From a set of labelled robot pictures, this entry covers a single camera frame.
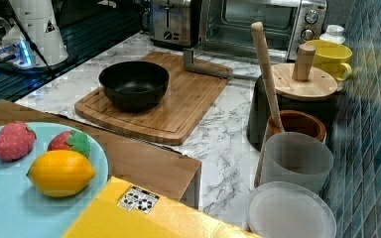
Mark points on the red toy strawberry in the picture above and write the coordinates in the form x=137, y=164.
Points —
x=16, y=141

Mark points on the brown wooden utensil cup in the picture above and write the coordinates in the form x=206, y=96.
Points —
x=293, y=121

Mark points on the bamboo cutting board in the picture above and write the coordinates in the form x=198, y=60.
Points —
x=188, y=97

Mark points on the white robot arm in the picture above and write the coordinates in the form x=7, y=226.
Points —
x=35, y=40

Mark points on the white capped bottle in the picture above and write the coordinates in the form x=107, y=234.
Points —
x=333, y=33

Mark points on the red strawberry with green leaf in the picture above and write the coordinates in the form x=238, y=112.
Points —
x=71, y=140

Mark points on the yellow cereal box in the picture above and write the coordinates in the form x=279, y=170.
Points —
x=125, y=210

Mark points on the wooden pestle stick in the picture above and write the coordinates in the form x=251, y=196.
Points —
x=260, y=43

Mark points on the stainless toaster oven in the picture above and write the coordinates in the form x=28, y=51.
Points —
x=225, y=30

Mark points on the light blue plate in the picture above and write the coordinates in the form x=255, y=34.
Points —
x=26, y=212

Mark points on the yellow toy lemon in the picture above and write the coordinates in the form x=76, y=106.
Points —
x=60, y=173

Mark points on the black bowl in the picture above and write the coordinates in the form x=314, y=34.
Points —
x=134, y=86

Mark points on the clear lidded container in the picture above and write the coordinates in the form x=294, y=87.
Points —
x=285, y=210

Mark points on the black pot with wooden lid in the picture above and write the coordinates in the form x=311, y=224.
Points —
x=299, y=81

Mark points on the yellow mug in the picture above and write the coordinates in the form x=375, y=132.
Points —
x=333, y=58

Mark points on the stainless two-slot toaster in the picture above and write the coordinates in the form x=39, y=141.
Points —
x=174, y=23

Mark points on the frosted plastic cup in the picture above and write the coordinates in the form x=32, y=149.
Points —
x=296, y=158

